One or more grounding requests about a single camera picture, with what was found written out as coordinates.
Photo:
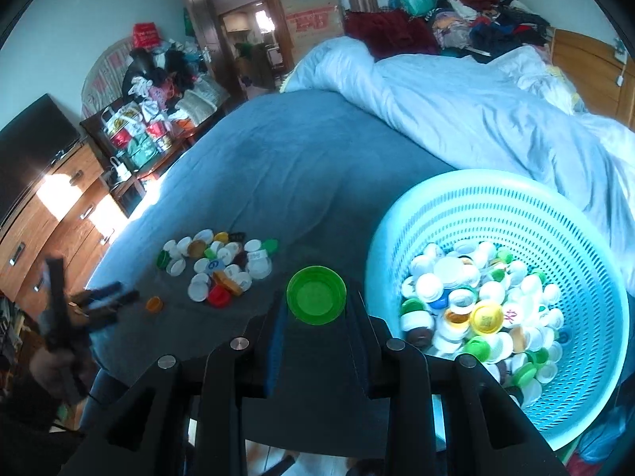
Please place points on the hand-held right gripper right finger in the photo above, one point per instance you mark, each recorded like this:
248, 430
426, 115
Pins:
358, 347

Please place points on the stack of colourful packets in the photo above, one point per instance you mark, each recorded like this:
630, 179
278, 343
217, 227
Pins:
134, 134

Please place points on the maroon blanket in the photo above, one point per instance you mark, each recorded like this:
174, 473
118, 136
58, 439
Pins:
387, 32

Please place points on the white wall charger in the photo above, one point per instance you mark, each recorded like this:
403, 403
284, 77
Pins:
620, 79

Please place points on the person's left hand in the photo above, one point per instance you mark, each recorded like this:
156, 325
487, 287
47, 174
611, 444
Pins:
44, 372

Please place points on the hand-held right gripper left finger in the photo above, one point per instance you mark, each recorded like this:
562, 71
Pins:
275, 347

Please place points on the white kettle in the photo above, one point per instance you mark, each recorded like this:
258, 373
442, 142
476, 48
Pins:
118, 171

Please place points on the wooden dresser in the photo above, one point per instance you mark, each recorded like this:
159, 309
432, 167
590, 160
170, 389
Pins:
49, 218

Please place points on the pink patterned rolled mattress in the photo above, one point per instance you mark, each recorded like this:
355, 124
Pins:
101, 74

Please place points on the pile of mixed clothes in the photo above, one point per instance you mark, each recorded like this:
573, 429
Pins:
163, 72

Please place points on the pile of plastic bottle caps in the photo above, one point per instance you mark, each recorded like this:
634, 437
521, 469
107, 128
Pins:
218, 263
496, 287

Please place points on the light blue duvet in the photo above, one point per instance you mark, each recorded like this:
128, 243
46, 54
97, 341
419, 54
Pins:
471, 109

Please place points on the blue plastic bag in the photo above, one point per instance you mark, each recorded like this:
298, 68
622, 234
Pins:
605, 431

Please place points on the wooden headboard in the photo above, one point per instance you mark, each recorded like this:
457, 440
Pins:
590, 74

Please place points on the red plastic bag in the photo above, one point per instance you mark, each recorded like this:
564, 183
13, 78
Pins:
146, 34

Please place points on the large yellow cap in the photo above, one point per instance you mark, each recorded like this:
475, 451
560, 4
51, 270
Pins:
486, 318

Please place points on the dark wooden door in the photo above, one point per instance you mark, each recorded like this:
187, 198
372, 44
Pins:
196, 25

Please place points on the teal perforated plastic basket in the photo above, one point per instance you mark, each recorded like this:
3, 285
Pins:
446, 193

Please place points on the large green cap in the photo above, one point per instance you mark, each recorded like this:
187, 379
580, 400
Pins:
317, 295

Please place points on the heap of colourful clothes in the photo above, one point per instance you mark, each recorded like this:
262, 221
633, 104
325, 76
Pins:
496, 29

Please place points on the black television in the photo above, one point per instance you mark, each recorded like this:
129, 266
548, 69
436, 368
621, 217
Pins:
30, 148

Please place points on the golden orange cap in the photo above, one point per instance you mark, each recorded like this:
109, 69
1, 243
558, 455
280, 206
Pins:
154, 303

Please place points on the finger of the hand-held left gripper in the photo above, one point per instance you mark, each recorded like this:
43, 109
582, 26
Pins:
106, 292
119, 307

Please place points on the white woven bag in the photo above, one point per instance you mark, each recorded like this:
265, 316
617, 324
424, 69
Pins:
201, 101

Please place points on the teal bag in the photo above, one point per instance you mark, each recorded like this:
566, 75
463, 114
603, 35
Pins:
414, 0

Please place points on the cardboard box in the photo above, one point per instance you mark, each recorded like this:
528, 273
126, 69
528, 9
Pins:
312, 15

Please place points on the dark wooden side cabinet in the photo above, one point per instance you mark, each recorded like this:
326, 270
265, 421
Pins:
131, 198

